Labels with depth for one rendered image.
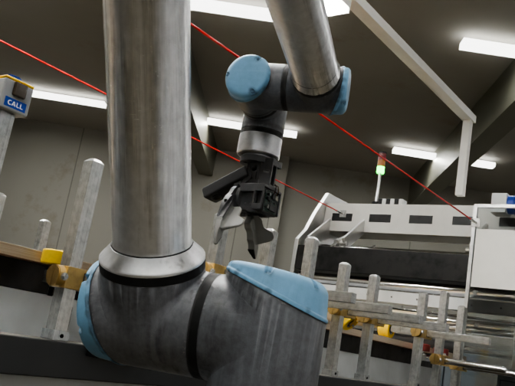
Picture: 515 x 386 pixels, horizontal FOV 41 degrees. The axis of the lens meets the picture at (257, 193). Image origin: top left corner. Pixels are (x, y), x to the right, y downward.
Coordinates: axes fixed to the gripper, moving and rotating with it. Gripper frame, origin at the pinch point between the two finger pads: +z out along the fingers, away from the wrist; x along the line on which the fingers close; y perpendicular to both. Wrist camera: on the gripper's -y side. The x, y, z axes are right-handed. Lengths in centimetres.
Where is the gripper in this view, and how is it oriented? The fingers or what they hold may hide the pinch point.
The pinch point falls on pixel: (232, 252)
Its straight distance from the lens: 141.8
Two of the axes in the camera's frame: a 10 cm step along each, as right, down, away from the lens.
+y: 8.4, 0.3, -5.3
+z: -1.7, 9.6, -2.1
